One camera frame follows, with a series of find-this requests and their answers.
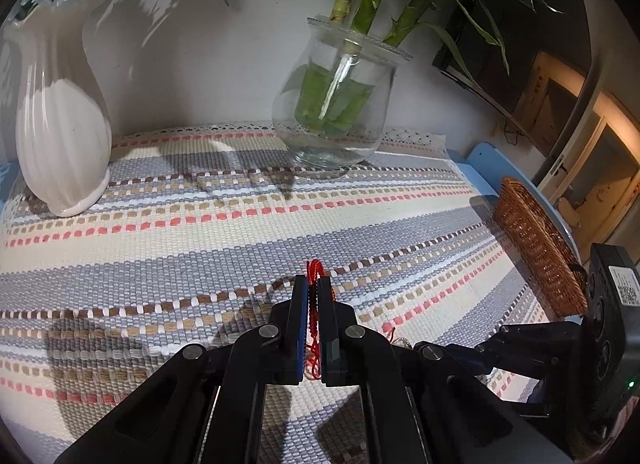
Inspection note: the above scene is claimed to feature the clear glass vase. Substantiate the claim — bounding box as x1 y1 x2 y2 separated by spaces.
272 16 411 170

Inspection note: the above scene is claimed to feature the green bamboo plant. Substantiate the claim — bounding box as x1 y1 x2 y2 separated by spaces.
294 0 566 140

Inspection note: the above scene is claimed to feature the white ribbed ceramic vase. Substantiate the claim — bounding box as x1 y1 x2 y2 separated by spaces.
8 3 112 217

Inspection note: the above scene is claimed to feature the red string bracelet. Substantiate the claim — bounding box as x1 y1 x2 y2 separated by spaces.
304 258 332 381

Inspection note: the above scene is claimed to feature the striped woven table mat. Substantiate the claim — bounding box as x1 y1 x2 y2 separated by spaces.
1 125 551 463

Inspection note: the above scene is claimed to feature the brown wicker basket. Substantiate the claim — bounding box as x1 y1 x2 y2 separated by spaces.
494 177 588 317

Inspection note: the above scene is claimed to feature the dark framed monitor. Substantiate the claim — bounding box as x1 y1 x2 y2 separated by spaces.
434 0 591 156

